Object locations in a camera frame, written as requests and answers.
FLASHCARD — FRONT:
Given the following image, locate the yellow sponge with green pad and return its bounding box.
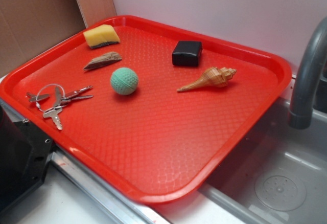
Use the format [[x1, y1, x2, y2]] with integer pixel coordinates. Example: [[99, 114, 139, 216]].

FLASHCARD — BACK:
[[83, 25, 120, 49]]

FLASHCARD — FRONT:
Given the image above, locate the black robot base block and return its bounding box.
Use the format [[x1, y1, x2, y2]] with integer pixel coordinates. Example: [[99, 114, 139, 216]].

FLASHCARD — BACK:
[[1, 108, 54, 214]]

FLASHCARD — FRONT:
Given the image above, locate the red plastic tray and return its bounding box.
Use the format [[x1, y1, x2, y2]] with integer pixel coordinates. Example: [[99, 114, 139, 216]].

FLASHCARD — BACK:
[[1, 16, 292, 204]]

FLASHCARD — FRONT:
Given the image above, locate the green dimpled ball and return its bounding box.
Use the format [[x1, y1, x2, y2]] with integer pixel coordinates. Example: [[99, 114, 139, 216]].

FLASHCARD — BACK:
[[110, 67, 139, 96]]

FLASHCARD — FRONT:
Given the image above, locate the black rectangular box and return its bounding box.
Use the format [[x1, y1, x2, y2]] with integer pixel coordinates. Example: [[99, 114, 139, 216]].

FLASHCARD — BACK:
[[172, 40, 202, 67]]

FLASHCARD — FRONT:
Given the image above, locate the tan spiral seashell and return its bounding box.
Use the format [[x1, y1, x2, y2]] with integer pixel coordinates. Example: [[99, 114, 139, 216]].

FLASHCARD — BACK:
[[177, 66, 237, 93]]

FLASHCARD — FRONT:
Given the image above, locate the brown wood piece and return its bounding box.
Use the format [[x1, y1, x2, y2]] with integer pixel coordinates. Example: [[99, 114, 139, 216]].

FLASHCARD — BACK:
[[83, 52, 122, 71]]

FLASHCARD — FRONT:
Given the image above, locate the small silver key pair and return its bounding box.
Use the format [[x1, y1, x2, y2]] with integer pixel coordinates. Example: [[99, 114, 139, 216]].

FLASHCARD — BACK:
[[53, 85, 93, 107]]

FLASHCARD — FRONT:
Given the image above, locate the silver key left side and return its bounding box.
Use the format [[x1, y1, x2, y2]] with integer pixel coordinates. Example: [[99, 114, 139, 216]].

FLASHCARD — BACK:
[[26, 92, 50, 102]]

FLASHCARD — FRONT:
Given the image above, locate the grey sink faucet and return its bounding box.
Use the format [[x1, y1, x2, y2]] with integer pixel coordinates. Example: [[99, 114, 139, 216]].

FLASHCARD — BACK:
[[288, 18, 326, 129]]

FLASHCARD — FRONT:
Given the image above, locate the grey plastic sink basin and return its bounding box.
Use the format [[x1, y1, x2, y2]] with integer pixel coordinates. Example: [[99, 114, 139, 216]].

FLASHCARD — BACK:
[[200, 99, 326, 223]]

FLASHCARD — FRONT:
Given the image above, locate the brown cardboard panel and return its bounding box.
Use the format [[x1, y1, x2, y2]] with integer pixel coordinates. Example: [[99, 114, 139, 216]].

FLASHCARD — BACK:
[[1, 0, 116, 76]]

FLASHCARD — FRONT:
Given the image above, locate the silver key on ring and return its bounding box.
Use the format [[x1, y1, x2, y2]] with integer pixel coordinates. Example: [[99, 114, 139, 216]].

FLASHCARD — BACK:
[[43, 107, 63, 130]]

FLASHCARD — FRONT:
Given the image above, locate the wire key ring loop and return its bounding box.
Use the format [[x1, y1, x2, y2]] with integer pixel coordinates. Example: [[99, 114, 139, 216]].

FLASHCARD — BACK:
[[35, 84, 66, 110]]

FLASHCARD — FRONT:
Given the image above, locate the silver metal rail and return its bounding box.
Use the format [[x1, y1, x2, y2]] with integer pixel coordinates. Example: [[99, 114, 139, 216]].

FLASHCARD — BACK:
[[1, 100, 167, 223]]

